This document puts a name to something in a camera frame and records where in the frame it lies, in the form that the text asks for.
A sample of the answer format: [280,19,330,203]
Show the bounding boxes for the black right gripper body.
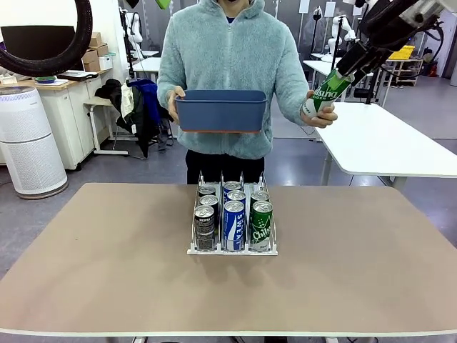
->
[358,0,418,53]

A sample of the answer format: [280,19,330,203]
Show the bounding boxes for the blue plastic bin orange trim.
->
[174,89,268,134]

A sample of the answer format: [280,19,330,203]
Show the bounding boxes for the person's right forearm teal sleeve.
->
[156,60,181,108]

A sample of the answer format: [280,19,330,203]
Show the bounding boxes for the person's left forearm teal sleeve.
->
[278,71,316,126]

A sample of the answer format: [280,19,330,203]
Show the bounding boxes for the clear white can dispenser rack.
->
[186,170,279,257]

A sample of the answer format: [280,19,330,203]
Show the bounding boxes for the person's left hand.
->
[301,90,339,129]

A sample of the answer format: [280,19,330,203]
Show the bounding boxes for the person's right hand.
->
[166,86,186,124]

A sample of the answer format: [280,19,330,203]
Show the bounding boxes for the black tripod stand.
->
[366,71,390,105]
[323,16,346,72]

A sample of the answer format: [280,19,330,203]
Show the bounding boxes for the yellow plastic crate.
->
[388,44,416,60]

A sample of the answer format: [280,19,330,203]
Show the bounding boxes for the white background work table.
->
[132,56,164,81]
[303,59,343,86]

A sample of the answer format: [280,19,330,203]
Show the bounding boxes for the wooden low shelf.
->
[387,56,424,86]

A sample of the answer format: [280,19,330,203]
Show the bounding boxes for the white rounded side table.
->
[298,101,457,190]

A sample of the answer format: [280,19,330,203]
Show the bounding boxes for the person in teal fleece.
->
[156,0,315,185]

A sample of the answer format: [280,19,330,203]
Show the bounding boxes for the black jacket pile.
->
[94,79,122,104]

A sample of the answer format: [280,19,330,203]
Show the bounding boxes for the cream cloth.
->
[120,84,136,119]

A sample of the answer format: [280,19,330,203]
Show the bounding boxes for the orange and blue jacket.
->
[127,79,161,124]

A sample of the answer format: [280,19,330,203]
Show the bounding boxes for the black computer monitor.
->
[0,25,78,72]

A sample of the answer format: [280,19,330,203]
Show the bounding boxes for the small white rolling table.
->
[84,99,129,157]

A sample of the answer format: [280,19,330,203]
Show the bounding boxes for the white desk with cabinet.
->
[0,69,111,171]

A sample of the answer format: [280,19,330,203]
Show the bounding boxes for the black bag with tag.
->
[116,80,169,158]

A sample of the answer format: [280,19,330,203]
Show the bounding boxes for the white cylindrical air purifier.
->
[0,85,69,200]

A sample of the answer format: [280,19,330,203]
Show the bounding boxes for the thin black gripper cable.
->
[388,19,446,80]

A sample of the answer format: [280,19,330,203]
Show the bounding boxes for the black left arm cable bundle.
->
[0,0,94,78]

